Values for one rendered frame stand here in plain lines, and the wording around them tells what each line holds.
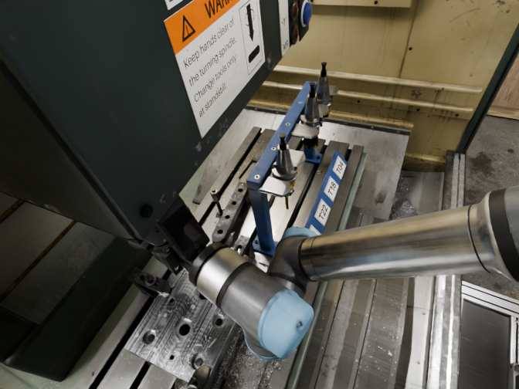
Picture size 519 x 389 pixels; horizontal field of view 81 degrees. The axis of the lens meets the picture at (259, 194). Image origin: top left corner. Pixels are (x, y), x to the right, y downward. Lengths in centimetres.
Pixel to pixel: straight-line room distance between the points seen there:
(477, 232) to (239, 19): 32
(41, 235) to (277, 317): 78
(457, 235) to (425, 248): 4
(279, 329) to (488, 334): 150
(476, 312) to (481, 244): 147
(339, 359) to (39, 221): 93
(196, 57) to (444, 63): 113
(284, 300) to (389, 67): 110
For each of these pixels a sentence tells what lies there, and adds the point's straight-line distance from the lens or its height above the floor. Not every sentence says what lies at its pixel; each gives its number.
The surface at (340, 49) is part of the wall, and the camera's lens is 135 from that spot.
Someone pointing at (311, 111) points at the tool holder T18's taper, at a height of 125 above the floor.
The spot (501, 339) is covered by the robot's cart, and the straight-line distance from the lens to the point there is 184.
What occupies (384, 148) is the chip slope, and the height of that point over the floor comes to 82.
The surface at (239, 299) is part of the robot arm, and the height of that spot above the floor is 139.
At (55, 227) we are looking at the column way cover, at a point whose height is 111.
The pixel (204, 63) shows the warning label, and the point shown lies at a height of 164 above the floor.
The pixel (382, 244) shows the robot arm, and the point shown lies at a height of 141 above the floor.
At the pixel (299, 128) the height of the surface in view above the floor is 122.
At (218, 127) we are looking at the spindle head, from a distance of 33.
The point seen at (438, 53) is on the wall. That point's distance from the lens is 132.
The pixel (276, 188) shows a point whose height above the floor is 122.
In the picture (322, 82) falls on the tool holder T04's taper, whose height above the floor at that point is 128.
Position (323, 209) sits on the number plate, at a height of 94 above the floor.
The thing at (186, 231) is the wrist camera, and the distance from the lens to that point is 44.
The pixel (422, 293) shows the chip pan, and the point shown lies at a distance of 126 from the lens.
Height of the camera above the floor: 176
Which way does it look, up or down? 49 degrees down
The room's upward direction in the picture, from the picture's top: 10 degrees counter-clockwise
